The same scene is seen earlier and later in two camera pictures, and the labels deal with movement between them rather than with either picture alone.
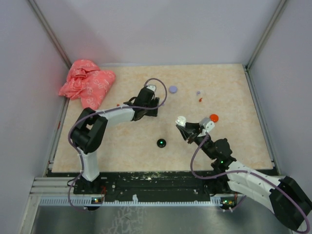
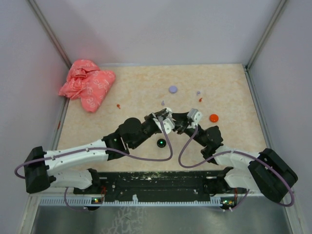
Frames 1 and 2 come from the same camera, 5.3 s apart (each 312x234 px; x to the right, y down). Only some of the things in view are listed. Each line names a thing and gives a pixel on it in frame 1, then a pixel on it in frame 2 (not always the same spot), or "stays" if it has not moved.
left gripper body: (152, 112) to (151, 125)
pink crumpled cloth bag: (86, 81) stays
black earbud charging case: (161, 143) stays
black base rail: (155, 185) stays
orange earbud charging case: (214, 117) stays
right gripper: (189, 127) to (181, 123)
